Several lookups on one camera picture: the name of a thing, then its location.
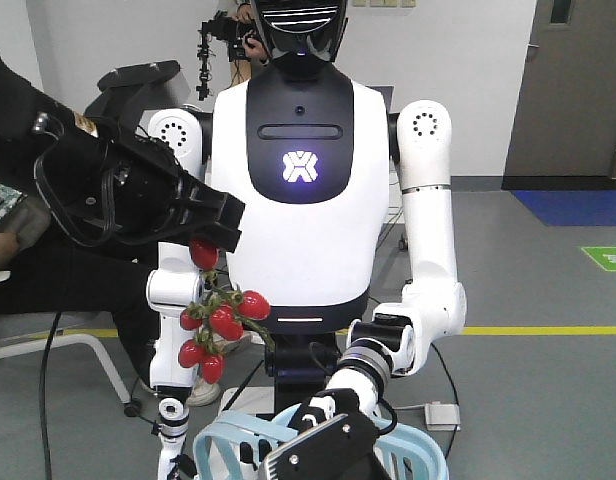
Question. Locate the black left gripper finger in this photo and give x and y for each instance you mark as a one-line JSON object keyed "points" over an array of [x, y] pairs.
{"points": [[199, 211]]}

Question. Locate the light blue plastic basket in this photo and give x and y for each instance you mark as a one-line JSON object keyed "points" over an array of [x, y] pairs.
{"points": [[224, 450]]}

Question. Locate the person holding camera rig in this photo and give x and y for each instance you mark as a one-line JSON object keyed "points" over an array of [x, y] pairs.
{"points": [[233, 24]]}

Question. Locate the red cherry tomato bunch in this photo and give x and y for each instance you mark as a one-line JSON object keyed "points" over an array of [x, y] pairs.
{"points": [[223, 312]]}

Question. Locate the blue floor mat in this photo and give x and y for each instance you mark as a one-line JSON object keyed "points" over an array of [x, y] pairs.
{"points": [[570, 207]]}

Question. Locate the black white humanoid robot hand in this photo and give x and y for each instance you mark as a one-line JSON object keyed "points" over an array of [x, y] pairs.
{"points": [[309, 413]]}

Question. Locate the grey brown door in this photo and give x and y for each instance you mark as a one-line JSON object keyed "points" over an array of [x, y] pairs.
{"points": [[564, 130]]}

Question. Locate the white black humanoid robot torso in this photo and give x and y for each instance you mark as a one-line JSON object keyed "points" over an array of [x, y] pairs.
{"points": [[306, 149]]}

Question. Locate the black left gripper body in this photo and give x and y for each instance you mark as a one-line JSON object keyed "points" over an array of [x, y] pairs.
{"points": [[99, 178]]}

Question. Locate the white grey metal chair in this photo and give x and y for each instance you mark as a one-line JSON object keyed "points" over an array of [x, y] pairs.
{"points": [[25, 334]]}

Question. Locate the seated person in grey jacket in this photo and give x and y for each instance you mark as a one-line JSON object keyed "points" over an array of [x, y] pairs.
{"points": [[51, 273]]}

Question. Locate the green floor sign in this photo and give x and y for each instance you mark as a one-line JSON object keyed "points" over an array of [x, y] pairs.
{"points": [[602, 256]]}

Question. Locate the grey foot pedal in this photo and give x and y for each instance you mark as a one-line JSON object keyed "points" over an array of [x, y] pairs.
{"points": [[442, 416]]}

